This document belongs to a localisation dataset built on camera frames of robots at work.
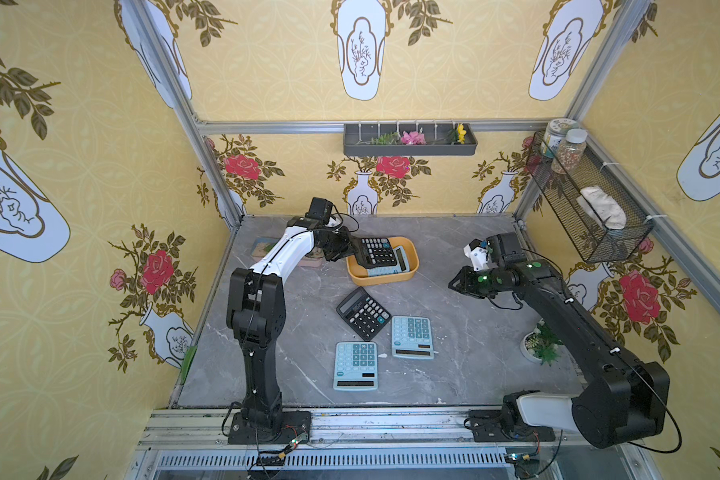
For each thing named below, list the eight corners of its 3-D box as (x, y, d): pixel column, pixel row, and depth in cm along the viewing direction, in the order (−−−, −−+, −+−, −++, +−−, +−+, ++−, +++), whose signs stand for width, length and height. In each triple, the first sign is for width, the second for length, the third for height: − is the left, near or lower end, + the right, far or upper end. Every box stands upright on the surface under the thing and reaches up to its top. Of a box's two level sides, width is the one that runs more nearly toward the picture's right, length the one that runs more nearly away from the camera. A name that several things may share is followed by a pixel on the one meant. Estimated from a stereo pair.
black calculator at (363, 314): (334, 313, 97) (333, 308, 94) (360, 290, 102) (360, 285, 99) (367, 344, 90) (367, 340, 87) (392, 319, 95) (393, 314, 92)
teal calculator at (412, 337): (392, 360, 87) (393, 356, 84) (390, 321, 94) (391, 316, 92) (433, 360, 87) (435, 356, 84) (427, 321, 94) (429, 316, 92)
